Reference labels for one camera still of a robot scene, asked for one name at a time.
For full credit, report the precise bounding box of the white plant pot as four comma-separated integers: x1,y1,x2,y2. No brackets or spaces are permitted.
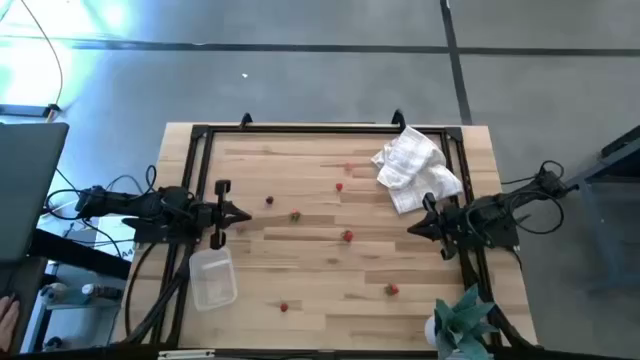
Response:
423,314,440,349

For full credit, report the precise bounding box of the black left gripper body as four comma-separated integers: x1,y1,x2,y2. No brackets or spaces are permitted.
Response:
195,179,233,250

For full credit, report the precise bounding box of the dark bottle white cap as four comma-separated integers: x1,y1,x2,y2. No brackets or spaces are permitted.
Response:
81,283,124,301

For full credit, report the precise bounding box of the person's hand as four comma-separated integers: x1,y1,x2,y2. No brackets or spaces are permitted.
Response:
0,294,21,354

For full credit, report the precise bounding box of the white paper box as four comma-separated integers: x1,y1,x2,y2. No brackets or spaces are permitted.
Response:
93,215,137,261

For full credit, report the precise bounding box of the black desk beam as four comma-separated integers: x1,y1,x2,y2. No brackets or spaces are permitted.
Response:
29,228,132,281

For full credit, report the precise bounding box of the black cable bundle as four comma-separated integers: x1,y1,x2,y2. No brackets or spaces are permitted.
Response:
123,242,194,346

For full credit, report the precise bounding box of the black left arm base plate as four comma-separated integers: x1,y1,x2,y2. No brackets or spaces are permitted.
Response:
122,215,202,246

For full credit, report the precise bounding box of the black metal table frame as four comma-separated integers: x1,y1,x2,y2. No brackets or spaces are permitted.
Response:
149,123,539,359

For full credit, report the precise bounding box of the white label strip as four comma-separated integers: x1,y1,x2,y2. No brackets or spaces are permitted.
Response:
158,349,216,359

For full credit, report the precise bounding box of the green artificial plant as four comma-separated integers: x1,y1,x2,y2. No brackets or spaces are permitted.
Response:
432,283,501,360

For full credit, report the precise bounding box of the thin yellow floor cable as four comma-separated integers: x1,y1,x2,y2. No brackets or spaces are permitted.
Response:
18,0,65,121

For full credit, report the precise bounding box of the grey side desk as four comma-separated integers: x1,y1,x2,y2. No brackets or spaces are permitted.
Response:
0,122,70,264

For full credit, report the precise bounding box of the black floor strip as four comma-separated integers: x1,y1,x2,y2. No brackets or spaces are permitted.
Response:
0,103,62,119

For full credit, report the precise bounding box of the clear plastic tupperware container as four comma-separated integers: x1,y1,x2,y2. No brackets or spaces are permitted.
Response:
188,245,239,312

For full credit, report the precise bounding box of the blue grey metal table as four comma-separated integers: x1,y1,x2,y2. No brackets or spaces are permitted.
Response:
552,124,640,294

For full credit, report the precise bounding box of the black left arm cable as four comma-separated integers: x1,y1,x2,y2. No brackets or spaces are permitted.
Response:
43,164,159,237

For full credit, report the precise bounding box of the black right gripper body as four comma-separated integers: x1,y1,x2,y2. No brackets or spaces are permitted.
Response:
423,192,471,261

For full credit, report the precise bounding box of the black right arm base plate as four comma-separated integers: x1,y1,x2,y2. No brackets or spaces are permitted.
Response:
447,207,521,250

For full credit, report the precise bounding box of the white checked dish towel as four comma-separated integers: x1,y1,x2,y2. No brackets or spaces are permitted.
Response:
370,124,465,215

